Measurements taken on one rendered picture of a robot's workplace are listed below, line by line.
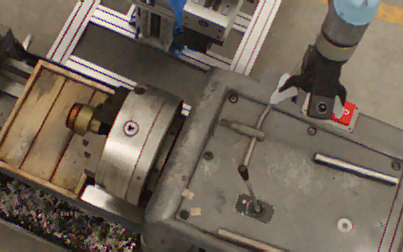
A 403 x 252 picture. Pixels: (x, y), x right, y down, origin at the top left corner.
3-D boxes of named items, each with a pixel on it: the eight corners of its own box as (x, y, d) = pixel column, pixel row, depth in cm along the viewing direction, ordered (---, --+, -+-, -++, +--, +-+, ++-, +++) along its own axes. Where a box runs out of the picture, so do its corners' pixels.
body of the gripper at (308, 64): (335, 69, 122) (355, 31, 111) (332, 102, 118) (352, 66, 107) (299, 61, 122) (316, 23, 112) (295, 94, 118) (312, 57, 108)
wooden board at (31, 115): (126, 99, 184) (126, 94, 180) (77, 201, 173) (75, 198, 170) (41, 64, 186) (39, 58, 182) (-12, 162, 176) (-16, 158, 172)
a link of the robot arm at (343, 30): (382, -30, 98) (389, 7, 94) (359, 14, 108) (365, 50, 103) (336, -34, 98) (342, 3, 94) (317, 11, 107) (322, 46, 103)
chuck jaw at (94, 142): (125, 144, 154) (106, 182, 149) (124, 152, 158) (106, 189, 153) (87, 128, 155) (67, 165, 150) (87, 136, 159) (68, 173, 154)
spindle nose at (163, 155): (185, 130, 168) (188, 112, 148) (156, 197, 165) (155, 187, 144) (176, 126, 168) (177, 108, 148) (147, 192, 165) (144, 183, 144)
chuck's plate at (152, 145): (182, 115, 174) (186, 83, 144) (140, 211, 169) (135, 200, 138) (172, 110, 175) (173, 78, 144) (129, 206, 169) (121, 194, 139)
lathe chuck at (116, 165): (172, 110, 175) (173, 78, 144) (129, 206, 169) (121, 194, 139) (144, 99, 176) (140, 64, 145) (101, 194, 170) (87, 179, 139)
